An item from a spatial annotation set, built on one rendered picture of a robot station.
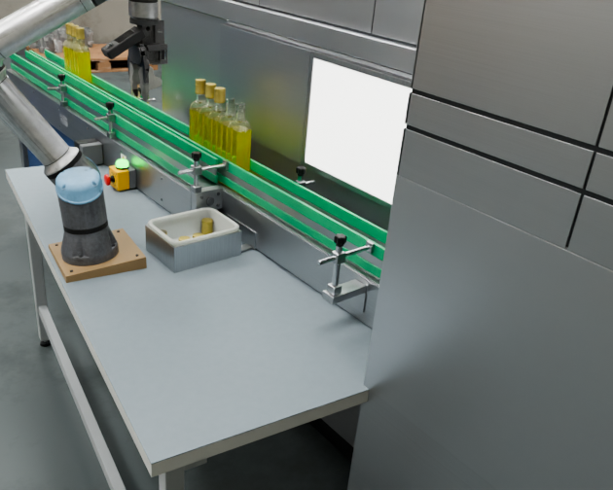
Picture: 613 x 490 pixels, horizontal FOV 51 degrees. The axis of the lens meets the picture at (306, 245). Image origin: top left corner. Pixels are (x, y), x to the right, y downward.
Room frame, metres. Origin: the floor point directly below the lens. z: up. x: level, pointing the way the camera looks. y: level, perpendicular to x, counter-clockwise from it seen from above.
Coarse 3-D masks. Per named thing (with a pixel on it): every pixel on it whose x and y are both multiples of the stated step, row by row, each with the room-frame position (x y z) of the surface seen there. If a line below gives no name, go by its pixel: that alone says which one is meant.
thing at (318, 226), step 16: (80, 80) 2.74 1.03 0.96; (112, 96) 2.51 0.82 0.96; (224, 176) 1.90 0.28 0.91; (240, 176) 1.83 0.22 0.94; (256, 176) 1.78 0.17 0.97; (240, 192) 1.83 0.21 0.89; (256, 192) 1.77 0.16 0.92; (272, 192) 1.71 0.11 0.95; (272, 208) 1.70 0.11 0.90; (288, 208) 1.66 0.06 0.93; (304, 208) 1.60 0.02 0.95; (304, 224) 1.60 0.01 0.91; (320, 224) 1.55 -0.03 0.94; (336, 224) 1.51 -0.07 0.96; (320, 240) 1.54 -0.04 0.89; (352, 240) 1.46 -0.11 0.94; (352, 256) 1.45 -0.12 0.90; (368, 256) 1.42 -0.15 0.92
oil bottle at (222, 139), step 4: (224, 116) 1.94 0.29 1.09; (228, 116) 1.94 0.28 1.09; (232, 116) 1.94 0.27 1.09; (220, 120) 1.95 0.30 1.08; (224, 120) 1.93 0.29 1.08; (228, 120) 1.93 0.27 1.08; (232, 120) 1.93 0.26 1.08; (220, 124) 1.94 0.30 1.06; (224, 124) 1.93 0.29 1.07; (228, 124) 1.92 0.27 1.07; (220, 128) 1.94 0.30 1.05; (224, 128) 1.93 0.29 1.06; (220, 132) 1.94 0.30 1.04; (224, 132) 1.93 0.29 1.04; (220, 136) 1.94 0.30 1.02; (224, 136) 1.93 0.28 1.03; (220, 140) 1.94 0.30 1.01; (224, 140) 1.92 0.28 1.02; (220, 144) 1.94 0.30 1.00; (224, 144) 1.92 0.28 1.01; (220, 148) 1.94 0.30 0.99; (224, 148) 1.92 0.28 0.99; (220, 152) 1.94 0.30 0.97; (224, 152) 1.92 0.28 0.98; (224, 156) 1.92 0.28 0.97
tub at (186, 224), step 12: (168, 216) 1.71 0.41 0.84; (180, 216) 1.73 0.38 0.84; (192, 216) 1.76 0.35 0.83; (204, 216) 1.79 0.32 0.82; (216, 216) 1.77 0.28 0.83; (156, 228) 1.62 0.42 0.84; (168, 228) 1.71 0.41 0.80; (180, 228) 1.73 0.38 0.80; (192, 228) 1.76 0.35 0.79; (216, 228) 1.76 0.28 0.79; (228, 228) 1.72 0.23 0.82; (168, 240) 1.56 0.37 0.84; (192, 240) 1.58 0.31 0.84
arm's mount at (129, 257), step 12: (120, 228) 1.73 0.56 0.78; (120, 240) 1.65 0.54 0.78; (132, 240) 1.65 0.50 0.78; (60, 252) 1.57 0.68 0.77; (120, 252) 1.58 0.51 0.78; (132, 252) 1.58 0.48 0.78; (60, 264) 1.50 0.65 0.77; (96, 264) 1.50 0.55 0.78; (108, 264) 1.51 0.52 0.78; (120, 264) 1.52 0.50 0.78; (132, 264) 1.54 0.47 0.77; (144, 264) 1.55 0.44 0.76; (72, 276) 1.45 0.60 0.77; (84, 276) 1.46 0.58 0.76; (96, 276) 1.48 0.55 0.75
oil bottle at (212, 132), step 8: (216, 112) 1.98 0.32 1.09; (224, 112) 1.99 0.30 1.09; (208, 120) 1.99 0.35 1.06; (216, 120) 1.96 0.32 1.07; (208, 128) 1.99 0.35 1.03; (216, 128) 1.96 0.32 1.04; (208, 136) 1.99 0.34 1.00; (216, 136) 1.96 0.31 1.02; (208, 144) 1.99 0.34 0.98; (216, 144) 1.96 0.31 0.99; (216, 152) 1.96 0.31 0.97
